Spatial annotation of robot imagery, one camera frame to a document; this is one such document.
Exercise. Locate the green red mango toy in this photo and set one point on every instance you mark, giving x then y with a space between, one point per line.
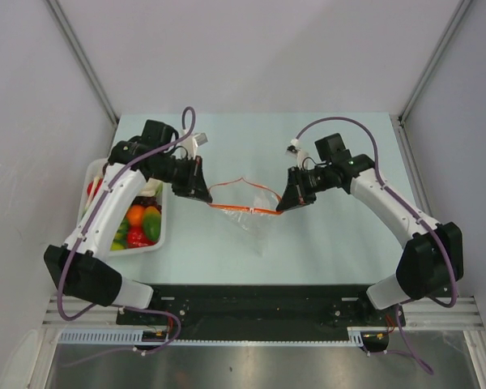
152 223

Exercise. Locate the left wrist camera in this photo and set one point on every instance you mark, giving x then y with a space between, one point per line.
189 147

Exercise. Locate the clear zip top bag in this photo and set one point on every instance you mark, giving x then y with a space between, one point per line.
250 206

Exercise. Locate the aluminium frame post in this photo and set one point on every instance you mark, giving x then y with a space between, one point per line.
78 52
450 31

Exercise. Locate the white cauliflower toy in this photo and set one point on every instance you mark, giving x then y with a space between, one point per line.
152 188

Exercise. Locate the red tomato toy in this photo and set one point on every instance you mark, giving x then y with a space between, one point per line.
93 187

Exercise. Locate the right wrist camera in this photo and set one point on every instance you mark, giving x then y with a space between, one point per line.
294 150

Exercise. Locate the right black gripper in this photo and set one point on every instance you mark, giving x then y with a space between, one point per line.
292 198

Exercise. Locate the purple grapes toy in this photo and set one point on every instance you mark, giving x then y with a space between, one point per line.
147 202

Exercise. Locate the white cable duct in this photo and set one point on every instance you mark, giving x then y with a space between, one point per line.
123 337

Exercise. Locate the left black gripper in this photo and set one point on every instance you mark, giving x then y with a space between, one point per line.
194 173

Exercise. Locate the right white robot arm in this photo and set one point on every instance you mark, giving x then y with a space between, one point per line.
432 256

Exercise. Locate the orange fruit toy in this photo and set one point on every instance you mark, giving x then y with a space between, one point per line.
135 214

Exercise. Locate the right aluminium frame post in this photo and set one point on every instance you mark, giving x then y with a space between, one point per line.
450 31

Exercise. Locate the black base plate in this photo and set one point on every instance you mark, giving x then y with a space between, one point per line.
290 313

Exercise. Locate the white plastic food tray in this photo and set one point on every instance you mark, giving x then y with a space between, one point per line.
142 227

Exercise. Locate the left aluminium frame post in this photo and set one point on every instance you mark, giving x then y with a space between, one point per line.
78 52

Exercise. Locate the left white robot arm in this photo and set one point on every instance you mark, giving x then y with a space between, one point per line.
78 267

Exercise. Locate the green apple toy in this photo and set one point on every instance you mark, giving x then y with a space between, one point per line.
118 245

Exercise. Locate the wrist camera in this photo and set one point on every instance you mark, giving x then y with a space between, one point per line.
189 147
294 150

